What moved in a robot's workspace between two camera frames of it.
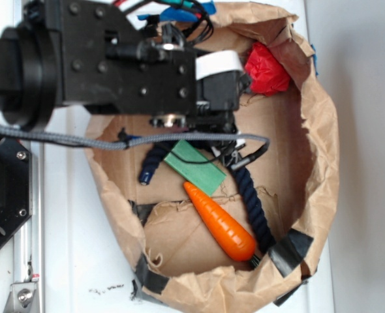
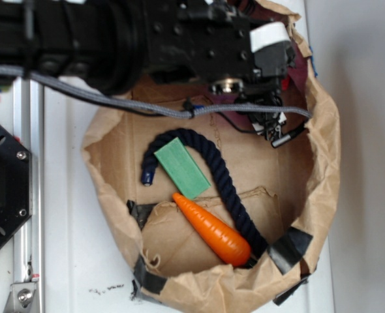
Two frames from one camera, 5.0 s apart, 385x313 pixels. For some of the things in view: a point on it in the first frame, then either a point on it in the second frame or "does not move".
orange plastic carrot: (231, 234) to (231, 248)
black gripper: (106, 64) to (213, 39)
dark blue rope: (257, 214) to (255, 248)
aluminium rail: (29, 241) does not move
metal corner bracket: (22, 298) does not move
